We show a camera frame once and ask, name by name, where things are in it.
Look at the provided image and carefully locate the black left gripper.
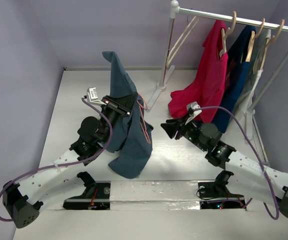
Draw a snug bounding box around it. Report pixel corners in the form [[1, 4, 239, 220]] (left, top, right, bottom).
[[99, 92, 137, 144]]

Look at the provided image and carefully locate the pink wire hanger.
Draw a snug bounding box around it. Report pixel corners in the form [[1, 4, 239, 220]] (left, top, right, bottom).
[[137, 94, 151, 144]]

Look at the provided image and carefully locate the teal blue t-shirt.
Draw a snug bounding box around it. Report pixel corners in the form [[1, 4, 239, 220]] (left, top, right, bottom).
[[102, 51, 153, 179]]

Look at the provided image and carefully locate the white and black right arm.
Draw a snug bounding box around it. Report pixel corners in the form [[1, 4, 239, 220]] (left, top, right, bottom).
[[175, 118, 288, 218]]

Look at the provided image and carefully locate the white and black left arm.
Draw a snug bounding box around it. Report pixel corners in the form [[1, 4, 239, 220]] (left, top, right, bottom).
[[1, 92, 153, 229]]

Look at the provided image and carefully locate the magenta red t-shirt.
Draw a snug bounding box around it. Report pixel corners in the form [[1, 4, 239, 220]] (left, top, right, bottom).
[[168, 20, 228, 119]]

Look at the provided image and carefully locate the cream plastic hanger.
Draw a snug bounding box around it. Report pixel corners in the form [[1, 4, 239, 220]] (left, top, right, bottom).
[[166, 16, 199, 67]]

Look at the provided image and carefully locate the navy blue t-shirt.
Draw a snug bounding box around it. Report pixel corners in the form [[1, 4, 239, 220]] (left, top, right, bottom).
[[208, 24, 257, 134]]

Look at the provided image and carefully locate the wooden hanger with red shirt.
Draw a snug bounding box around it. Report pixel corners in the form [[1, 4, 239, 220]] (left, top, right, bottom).
[[219, 11, 237, 58]]

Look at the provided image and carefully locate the wooden hanger with navy shirt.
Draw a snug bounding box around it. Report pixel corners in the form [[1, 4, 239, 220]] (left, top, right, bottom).
[[245, 18, 266, 62]]

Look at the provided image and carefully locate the wooden hanger with grey shirt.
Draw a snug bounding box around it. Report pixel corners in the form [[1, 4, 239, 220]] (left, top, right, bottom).
[[253, 19, 285, 77]]

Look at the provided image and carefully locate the pale grey-green t-shirt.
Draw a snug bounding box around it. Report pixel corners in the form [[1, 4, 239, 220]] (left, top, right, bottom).
[[233, 28, 271, 115]]

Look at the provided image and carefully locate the white clothes rack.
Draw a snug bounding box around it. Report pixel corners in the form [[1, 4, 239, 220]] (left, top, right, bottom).
[[147, 0, 288, 138]]

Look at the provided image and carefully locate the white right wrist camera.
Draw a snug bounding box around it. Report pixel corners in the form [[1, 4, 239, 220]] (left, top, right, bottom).
[[185, 101, 202, 125]]

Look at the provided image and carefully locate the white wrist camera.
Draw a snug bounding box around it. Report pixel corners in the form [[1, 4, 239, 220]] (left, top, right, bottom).
[[85, 87, 102, 106], [185, 101, 202, 125]]

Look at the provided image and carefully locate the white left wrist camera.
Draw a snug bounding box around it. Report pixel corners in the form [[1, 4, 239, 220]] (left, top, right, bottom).
[[85, 87, 102, 106]]

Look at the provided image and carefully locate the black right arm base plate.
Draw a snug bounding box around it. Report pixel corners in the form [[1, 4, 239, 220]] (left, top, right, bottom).
[[196, 170, 246, 210]]

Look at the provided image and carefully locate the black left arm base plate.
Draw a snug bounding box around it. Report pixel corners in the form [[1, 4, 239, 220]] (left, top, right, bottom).
[[62, 171, 111, 211]]

